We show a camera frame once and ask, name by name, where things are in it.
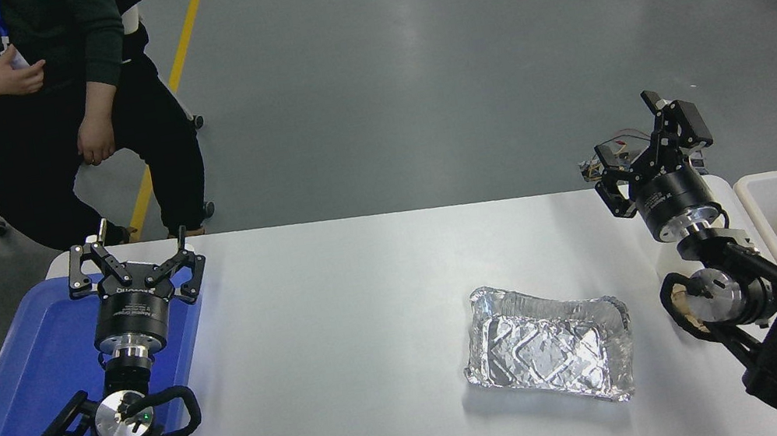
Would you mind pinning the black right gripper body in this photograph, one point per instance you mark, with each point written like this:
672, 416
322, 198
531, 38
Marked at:
677, 195

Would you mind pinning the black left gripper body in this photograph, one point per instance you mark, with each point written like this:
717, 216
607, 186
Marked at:
133, 316

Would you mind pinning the seated person's left hand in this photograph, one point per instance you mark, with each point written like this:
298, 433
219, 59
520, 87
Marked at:
97, 139

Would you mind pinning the seated person's right hand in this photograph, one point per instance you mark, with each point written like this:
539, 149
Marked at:
14, 79

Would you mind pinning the crumpled tan paper ball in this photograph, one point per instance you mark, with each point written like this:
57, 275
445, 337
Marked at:
679, 293

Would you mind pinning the seated person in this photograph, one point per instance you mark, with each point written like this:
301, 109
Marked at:
45, 149

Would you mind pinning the crumpled foil tray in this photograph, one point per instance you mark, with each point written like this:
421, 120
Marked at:
544, 346

